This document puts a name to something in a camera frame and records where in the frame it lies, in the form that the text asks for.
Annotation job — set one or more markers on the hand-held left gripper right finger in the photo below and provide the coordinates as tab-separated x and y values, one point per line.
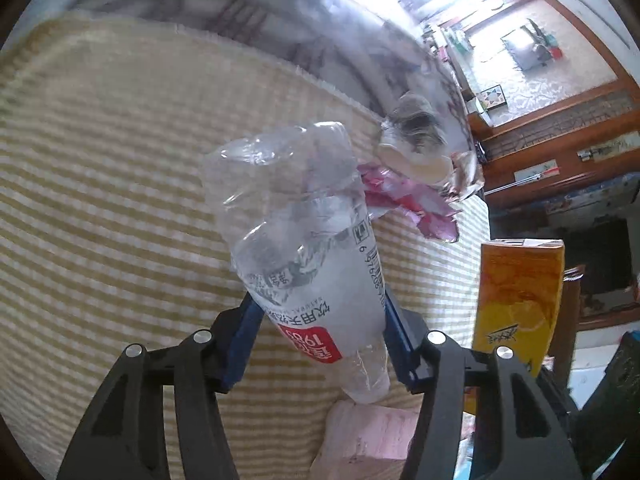
405	355

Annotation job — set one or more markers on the yellow striped towel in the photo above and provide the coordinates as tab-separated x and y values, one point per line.
125	160

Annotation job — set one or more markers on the pink plastic wrapper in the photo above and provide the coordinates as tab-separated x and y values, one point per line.
425	210

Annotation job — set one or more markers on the foil wrapper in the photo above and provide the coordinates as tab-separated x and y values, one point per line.
415	115

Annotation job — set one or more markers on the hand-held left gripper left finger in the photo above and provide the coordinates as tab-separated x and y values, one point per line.
240	345

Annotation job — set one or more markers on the pink tissue packet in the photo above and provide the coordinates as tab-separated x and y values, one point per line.
365	435

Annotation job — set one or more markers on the cartoon print door curtain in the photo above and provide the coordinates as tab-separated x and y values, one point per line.
590	200

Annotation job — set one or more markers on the grey patterned tablecloth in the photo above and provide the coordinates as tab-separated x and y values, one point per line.
310	35

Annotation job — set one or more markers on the orange juice carton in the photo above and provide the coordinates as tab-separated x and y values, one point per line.
515	300

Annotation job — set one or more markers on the small translucent container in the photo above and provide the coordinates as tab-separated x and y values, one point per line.
415	162

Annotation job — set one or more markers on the wall television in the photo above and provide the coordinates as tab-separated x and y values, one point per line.
525	47

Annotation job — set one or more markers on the hanging wall scroll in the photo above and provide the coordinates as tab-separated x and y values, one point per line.
610	149

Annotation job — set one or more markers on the clear bottle with red label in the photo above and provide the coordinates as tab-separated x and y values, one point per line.
310	260

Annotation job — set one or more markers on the geometric pattern picture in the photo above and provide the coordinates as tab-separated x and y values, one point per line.
491	100

